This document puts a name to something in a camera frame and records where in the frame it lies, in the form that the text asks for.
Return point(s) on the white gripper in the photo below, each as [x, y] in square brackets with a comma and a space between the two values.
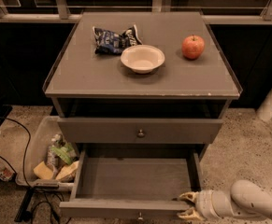
[204, 204]

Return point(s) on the grey drawer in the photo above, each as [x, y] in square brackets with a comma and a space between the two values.
[141, 131]
[133, 183]

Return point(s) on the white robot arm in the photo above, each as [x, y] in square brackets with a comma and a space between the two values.
[244, 200]

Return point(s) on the grey top drawer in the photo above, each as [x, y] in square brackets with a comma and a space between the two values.
[141, 131]

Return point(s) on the grey drawer cabinet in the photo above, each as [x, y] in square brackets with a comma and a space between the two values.
[84, 84]

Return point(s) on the yellow sponge right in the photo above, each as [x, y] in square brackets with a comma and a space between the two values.
[68, 172]

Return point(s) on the yellow sponge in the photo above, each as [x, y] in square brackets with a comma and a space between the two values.
[42, 171]
[68, 172]

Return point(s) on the green snack packet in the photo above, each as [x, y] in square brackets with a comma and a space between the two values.
[65, 152]

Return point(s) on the clear plastic bin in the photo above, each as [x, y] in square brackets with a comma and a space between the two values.
[36, 153]

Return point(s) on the yellow sponge left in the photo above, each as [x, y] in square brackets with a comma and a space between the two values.
[42, 171]

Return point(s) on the white bowl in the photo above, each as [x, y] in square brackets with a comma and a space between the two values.
[142, 59]

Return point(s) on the red apple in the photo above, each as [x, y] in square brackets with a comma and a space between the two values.
[192, 47]

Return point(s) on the blue chip bag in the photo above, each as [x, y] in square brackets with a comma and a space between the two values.
[109, 42]

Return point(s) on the metal window railing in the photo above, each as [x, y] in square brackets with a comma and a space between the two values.
[60, 3]

